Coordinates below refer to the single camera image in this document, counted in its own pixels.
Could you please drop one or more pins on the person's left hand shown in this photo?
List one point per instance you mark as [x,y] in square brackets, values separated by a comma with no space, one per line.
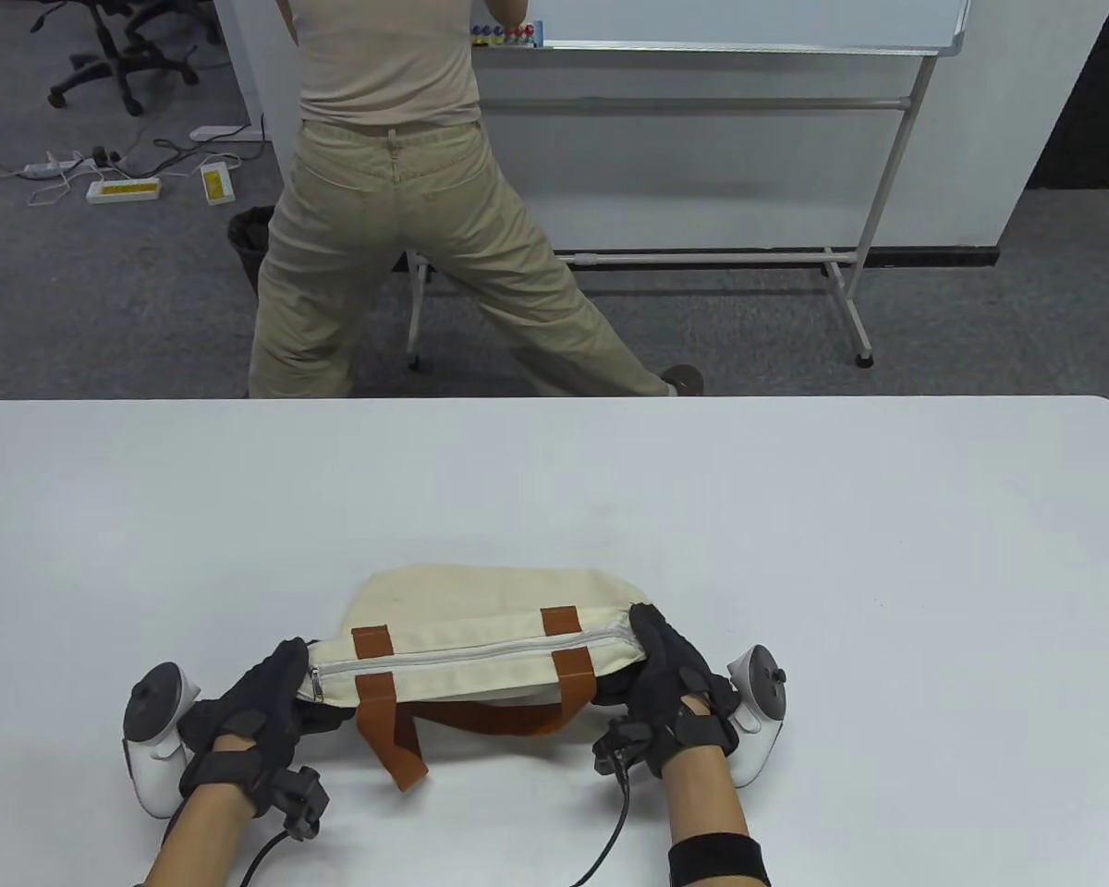
[259,702]

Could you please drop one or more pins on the person's right hand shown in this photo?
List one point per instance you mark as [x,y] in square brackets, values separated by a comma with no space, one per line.
[675,684]

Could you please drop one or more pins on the cream floral canvas bag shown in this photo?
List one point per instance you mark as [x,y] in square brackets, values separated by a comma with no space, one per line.
[481,601]

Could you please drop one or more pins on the person's right forearm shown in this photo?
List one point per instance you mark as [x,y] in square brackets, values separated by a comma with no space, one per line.
[702,795]

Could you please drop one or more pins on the person's left forearm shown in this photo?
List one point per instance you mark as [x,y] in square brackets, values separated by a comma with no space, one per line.
[199,841]

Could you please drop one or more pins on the grey white handheld controller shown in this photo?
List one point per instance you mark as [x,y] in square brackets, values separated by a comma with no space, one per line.
[758,739]
[152,767]

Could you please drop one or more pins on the black armband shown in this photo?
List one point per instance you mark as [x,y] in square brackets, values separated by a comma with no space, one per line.
[716,859]

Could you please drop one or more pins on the black waste bin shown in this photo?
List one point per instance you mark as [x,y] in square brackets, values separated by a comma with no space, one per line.
[249,242]

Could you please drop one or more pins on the short yellow label power strip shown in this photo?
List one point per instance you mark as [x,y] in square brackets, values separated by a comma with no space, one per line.
[216,183]

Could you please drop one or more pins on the long yellow label power strip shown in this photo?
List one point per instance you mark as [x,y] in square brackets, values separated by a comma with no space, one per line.
[125,190]

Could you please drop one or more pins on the white power strip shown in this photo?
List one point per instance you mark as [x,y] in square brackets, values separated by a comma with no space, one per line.
[226,132]
[54,167]

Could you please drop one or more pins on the black office chair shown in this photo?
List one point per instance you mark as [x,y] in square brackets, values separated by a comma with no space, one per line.
[115,66]
[171,18]

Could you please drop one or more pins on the whiteboard on metal stand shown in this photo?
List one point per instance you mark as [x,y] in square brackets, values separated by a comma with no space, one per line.
[749,18]

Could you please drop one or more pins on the row of coloured magnets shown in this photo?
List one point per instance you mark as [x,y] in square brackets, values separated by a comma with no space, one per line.
[508,35]

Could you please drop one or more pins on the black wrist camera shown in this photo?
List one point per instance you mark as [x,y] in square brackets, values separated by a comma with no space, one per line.
[298,799]

